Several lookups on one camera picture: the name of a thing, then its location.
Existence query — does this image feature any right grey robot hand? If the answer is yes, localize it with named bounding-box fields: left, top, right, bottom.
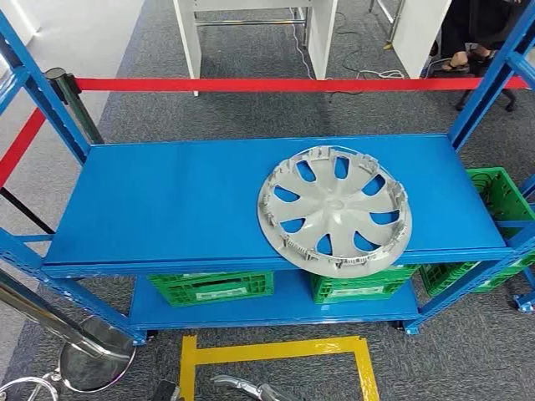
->
left=211, top=375, right=302, bottom=401

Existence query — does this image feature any grey plastic wheel hubcap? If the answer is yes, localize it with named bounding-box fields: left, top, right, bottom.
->
left=256, top=145, right=413, bottom=280

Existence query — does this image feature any green plastic crate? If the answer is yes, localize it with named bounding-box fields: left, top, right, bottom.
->
left=310, top=265, right=421, bottom=306
left=419, top=167, right=535, bottom=294
left=148, top=271, right=274, bottom=307

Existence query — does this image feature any black barrier belt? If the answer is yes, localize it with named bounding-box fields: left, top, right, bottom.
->
left=0, top=188, right=56, bottom=236

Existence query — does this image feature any white desk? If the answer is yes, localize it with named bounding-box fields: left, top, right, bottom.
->
left=367, top=0, right=453, bottom=79
left=172, top=0, right=339, bottom=98

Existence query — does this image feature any black office chair base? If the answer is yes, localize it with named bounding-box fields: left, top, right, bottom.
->
left=456, top=87, right=517, bottom=114

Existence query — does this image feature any person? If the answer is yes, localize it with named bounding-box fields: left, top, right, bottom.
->
left=438, top=0, right=523, bottom=73

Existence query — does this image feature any chrome stanchion post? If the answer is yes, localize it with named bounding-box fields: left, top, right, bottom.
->
left=0, top=268, right=137, bottom=394
left=45, top=67, right=105, bottom=146

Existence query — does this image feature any thin pale floor cable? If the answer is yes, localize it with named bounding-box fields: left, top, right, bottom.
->
left=290, top=8, right=314, bottom=79

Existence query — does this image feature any white floor cable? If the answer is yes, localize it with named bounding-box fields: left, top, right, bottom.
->
left=355, top=69, right=406, bottom=82

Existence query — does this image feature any black floor cable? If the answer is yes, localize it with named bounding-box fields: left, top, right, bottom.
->
left=330, top=11, right=365, bottom=98

